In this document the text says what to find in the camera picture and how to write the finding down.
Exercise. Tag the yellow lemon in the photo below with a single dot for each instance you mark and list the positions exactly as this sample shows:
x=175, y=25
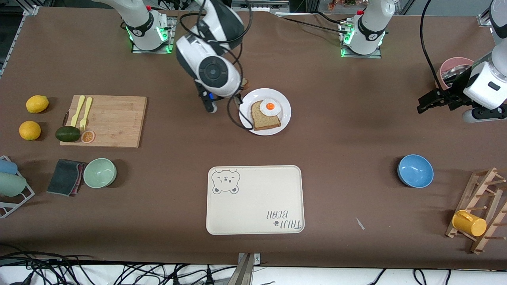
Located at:
x=37, y=104
x=30, y=130

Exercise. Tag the wooden cutting board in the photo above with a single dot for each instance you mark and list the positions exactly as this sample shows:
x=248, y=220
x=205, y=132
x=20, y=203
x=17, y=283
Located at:
x=115, y=118

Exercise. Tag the small white tape scrap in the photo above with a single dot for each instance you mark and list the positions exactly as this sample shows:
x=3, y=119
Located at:
x=360, y=224

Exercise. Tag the sage green cup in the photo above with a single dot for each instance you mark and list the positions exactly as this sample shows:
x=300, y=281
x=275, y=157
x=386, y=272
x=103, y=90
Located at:
x=12, y=185

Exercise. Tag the aluminium frame rail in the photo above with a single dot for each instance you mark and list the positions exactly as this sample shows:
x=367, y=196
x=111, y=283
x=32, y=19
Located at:
x=485, y=19
x=31, y=10

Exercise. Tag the yellow plastic fork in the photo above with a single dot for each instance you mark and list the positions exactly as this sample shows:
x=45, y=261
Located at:
x=87, y=109

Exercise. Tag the mint green bowl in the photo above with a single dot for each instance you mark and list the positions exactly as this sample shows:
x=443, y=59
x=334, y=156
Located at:
x=100, y=173

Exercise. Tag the orange pink artificial flowers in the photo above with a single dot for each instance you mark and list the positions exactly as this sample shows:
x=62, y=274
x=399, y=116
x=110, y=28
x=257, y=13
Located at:
x=336, y=4

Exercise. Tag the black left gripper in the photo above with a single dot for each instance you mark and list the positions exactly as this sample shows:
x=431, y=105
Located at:
x=458, y=88

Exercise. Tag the wooden mug rack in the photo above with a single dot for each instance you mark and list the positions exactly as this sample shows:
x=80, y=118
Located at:
x=476, y=192

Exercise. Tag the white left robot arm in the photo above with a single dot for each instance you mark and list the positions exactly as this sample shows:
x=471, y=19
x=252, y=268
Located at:
x=372, y=27

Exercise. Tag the metal table edge bracket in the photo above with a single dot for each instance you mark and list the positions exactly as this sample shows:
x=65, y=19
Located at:
x=243, y=273

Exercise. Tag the pink bowl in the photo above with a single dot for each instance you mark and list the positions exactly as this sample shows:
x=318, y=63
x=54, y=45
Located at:
x=455, y=61

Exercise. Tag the dark grey folded cloth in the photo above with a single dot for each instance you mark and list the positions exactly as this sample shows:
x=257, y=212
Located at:
x=63, y=176

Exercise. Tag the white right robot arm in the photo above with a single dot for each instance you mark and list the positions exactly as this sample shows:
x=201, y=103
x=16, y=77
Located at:
x=214, y=71

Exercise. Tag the yellow mug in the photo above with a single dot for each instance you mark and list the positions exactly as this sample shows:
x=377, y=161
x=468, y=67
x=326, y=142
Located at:
x=469, y=225

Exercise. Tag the yellow plastic knife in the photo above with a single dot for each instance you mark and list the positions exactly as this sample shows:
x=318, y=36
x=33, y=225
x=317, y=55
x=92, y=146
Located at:
x=79, y=107

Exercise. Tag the brown bread slice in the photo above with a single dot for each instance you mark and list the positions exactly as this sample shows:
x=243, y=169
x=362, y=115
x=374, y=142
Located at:
x=245, y=84
x=263, y=120

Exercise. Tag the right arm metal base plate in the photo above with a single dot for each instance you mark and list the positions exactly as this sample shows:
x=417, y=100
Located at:
x=152, y=51

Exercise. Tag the silver metal scoop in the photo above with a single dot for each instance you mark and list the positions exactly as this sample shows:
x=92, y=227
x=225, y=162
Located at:
x=457, y=70

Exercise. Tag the dark green avocado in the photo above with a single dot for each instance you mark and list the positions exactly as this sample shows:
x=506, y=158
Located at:
x=68, y=133

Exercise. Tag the white round plate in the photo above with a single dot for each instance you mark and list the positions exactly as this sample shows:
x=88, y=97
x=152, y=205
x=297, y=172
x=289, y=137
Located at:
x=286, y=118

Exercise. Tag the blue bowl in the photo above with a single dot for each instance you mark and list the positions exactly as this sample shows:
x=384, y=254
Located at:
x=416, y=171

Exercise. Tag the toy fried egg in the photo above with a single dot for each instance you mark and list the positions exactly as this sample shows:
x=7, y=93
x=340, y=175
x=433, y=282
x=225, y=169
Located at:
x=270, y=106

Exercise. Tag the toy orange slice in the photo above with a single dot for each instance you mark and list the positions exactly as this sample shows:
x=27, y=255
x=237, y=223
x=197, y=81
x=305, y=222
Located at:
x=88, y=137

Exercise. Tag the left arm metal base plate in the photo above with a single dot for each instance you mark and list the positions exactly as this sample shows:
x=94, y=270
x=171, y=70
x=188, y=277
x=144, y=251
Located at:
x=362, y=56

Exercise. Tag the light blue cup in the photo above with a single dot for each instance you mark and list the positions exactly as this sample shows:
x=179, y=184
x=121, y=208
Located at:
x=7, y=167

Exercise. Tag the cream bear print tray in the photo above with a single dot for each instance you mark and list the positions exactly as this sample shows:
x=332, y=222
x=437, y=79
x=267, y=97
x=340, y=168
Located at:
x=257, y=202

